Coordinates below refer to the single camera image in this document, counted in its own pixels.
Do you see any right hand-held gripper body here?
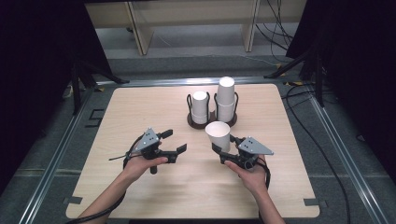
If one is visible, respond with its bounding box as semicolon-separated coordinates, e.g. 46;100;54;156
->
219;135;276;171

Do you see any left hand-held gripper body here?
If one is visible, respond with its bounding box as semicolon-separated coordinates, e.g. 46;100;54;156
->
133;126;177;175

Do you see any white paper cup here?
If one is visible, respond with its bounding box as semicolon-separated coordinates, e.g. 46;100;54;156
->
205;120;232;153

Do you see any dark wooden cup holder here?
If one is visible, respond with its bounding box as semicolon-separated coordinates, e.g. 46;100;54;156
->
186;91;240;131

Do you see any stack of white cups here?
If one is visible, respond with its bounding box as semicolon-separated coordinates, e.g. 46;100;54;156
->
216;76;236;123

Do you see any person's left hand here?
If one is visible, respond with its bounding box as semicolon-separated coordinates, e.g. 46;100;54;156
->
122;155;169;183

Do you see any person's right hand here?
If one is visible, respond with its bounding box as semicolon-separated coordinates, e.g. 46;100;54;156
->
223;156;270;196

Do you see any white cup left in rack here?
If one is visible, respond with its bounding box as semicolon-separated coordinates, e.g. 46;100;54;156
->
191;91;209;125

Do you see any black floor tape mark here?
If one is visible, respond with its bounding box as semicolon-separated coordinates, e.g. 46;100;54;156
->
85;107;106;129

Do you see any grey tape piece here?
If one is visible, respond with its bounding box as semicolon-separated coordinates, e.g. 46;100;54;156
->
63;195;84;205
303;198;328;208

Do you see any black metal stand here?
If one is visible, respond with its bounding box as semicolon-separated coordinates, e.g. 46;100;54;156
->
69;59;131;116
263;46;327;108

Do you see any black curtain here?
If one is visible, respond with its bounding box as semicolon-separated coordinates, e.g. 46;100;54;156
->
0;0;114;190
285;0;396;176

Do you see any thin black cable tie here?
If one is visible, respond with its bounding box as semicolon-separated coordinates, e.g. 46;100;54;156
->
107;153;133;162

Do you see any long black floor cable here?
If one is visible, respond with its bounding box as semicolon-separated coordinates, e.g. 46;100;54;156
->
284;82;353;224

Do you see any aluminium floor rail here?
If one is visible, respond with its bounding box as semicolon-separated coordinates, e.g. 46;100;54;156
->
18;85;98;224
309;92;391;224

